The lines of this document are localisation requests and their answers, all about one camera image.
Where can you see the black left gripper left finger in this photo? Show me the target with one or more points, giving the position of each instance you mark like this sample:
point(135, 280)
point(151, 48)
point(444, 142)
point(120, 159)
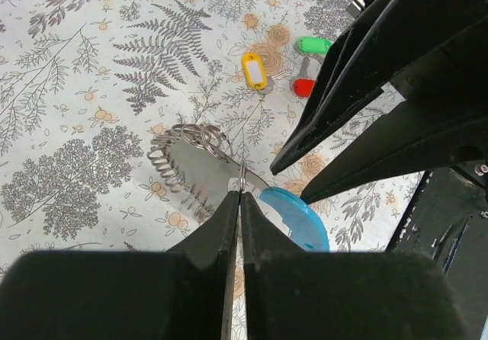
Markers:
point(185, 292)

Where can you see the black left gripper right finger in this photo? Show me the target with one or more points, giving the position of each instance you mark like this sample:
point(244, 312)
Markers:
point(294, 294)

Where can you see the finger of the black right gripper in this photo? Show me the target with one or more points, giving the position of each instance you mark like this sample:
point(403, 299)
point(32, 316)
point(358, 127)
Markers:
point(385, 38)
point(413, 137)

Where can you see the small silver keyring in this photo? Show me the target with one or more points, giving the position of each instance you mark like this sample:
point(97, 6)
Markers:
point(242, 175)

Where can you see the key with yellow tag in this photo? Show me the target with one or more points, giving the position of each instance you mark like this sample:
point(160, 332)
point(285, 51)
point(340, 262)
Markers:
point(256, 77)

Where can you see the key with red tag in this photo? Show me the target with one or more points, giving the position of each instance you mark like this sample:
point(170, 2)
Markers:
point(302, 84)

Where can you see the floral patterned table mat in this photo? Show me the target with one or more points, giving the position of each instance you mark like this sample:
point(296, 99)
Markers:
point(86, 85)

